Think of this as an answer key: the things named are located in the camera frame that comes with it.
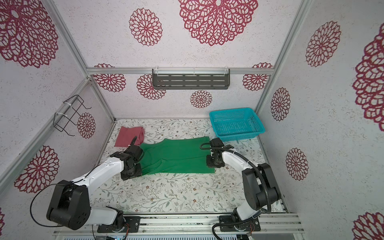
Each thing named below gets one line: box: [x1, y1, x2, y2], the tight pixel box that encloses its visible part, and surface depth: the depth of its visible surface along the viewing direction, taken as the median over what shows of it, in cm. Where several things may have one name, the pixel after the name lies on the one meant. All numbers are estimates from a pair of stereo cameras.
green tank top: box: [138, 136, 215, 175], surface depth 97 cm
